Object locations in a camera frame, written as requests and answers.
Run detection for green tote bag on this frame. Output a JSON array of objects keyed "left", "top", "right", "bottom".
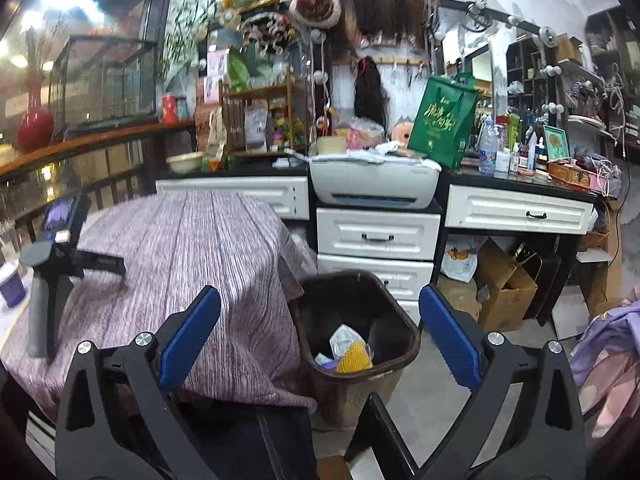
[{"left": 407, "top": 72, "right": 480, "bottom": 168}]

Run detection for purple satin cloth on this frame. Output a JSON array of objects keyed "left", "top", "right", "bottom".
[{"left": 570, "top": 300, "right": 640, "bottom": 441}]

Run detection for white bag orange print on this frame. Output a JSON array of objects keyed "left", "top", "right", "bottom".
[{"left": 441, "top": 240, "right": 480, "bottom": 283}]

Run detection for burlap sack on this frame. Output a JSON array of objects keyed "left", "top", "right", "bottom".
[{"left": 437, "top": 274, "right": 482, "bottom": 323}]

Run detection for cream bowl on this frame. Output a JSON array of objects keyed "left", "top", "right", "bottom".
[{"left": 166, "top": 152, "right": 205, "bottom": 175}]

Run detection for round red fur hat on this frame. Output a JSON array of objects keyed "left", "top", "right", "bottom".
[{"left": 289, "top": 0, "right": 343, "bottom": 30}]

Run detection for vanity mirror with bulbs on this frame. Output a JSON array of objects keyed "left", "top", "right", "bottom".
[{"left": 430, "top": 0, "right": 561, "bottom": 111}]

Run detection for green bottle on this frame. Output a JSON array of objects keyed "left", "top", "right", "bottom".
[{"left": 507, "top": 114, "right": 522, "bottom": 158}]

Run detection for black hanging wig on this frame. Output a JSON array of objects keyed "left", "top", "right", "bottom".
[{"left": 354, "top": 56, "right": 390, "bottom": 121}]

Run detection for white drawer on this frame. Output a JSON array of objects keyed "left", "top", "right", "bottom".
[
  {"left": 445, "top": 184, "right": 596, "bottom": 236},
  {"left": 317, "top": 254, "right": 435, "bottom": 302},
  {"left": 316, "top": 207, "right": 442, "bottom": 261},
  {"left": 156, "top": 176, "right": 311, "bottom": 221},
  {"left": 397, "top": 301, "right": 426, "bottom": 326}
]

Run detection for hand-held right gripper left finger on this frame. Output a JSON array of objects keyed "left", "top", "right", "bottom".
[{"left": 54, "top": 285, "right": 222, "bottom": 480}]

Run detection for wooden shelf rack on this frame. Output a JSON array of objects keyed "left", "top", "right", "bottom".
[{"left": 220, "top": 67, "right": 311, "bottom": 156}]

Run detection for teal picture frame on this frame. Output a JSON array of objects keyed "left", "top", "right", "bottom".
[{"left": 542, "top": 125, "right": 570, "bottom": 163}]

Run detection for beige paper bag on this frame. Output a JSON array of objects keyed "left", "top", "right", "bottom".
[{"left": 206, "top": 107, "right": 228, "bottom": 161}]

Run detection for black paper bag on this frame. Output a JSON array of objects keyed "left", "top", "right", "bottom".
[{"left": 512, "top": 242, "right": 563, "bottom": 326}]

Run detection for yellow foam net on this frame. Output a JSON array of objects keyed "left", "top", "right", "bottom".
[{"left": 334, "top": 342, "right": 375, "bottom": 375}]

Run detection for purple cup white lid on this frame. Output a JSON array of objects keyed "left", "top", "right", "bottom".
[{"left": 0, "top": 260, "right": 27, "bottom": 308}]

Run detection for carved wooden box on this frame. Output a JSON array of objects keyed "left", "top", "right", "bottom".
[{"left": 547, "top": 160, "right": 601, "bottom": 191}]

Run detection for black wire cage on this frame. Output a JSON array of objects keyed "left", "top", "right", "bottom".
[{"left": 47, "top": 35, "right": 161, "bottom": 136}]

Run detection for clear water bottle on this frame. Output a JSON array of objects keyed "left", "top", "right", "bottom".
[{"left": 478, "top": 120, "right": 498, "bottom": 175}]

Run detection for beige tape roll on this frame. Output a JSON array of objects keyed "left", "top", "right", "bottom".
[{"left": 317, "top": 135, "right": 348, "bottom": 156}]

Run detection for red vase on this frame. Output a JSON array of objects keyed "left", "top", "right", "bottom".
[{"left": 17, "top": 72, "right": 55, "bottom": 153}]

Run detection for pink plastic bag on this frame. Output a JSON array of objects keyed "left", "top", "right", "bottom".
[{"left": 345, "top": 117, "right": 386, "bottom": 151}]

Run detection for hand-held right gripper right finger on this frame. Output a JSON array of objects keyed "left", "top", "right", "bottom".
[{"left": 418, "top": 284, "right": 587, "bottom": 480}]

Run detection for white printer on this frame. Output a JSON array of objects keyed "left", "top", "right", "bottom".
[{"left": 309, "top": 155, "right": 443, "bottom": 210}]

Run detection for purple striped tablecloth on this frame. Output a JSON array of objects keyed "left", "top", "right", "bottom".
[{"left": 0, "top": 190, "right": 318, "bottom": 423}]

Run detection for wooden railing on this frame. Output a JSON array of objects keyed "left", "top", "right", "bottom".
[{"left": 0, "top": 120, "right": 198, "bottom": 241}]

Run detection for dark brown trash bin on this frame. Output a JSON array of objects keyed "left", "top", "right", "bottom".
[{"left": 289, "top": 270, "right": 422, "bottom": 431}]

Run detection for brown hair extensions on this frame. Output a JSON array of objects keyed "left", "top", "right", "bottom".
[{"left": 327, "top": 0, "right": 426, "bottom": 51}]

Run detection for dark wall shelf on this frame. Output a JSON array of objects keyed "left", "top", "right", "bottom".
[{"left": 585, "top": 7, "right": 640, "bottom": 161}]

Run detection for open cardboard box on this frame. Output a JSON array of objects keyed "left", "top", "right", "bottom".
[{"left": 472, "top": 237, "right": 538, "bottom": 332}]

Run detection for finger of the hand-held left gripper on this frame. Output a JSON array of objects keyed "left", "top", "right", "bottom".
[{"left": 70, "top": 247, "right": 127, "bottom": 279}]

